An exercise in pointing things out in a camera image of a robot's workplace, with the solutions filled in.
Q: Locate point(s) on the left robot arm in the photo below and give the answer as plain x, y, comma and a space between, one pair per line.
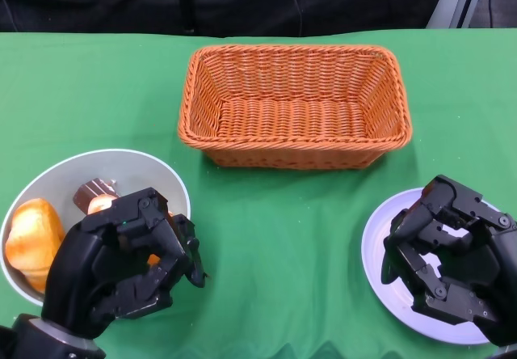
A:
40, 340

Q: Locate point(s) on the orange wicker basket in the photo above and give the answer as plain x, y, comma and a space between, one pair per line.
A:
291, 120

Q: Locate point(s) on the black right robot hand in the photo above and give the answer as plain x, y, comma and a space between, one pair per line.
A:
497, 262

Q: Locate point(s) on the green tablecloth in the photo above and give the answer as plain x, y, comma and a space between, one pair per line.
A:
81, 92

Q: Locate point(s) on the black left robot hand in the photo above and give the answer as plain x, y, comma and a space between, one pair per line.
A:
93, 262

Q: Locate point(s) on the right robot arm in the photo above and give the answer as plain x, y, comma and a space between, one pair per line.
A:
507, 353

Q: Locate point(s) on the brown chocolate cake bar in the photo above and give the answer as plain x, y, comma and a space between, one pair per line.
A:
87, 193

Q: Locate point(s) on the grey-green bowl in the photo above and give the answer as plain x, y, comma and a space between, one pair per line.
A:
133, 169

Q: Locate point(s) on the lavender plate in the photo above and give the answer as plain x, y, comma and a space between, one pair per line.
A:
375, 233

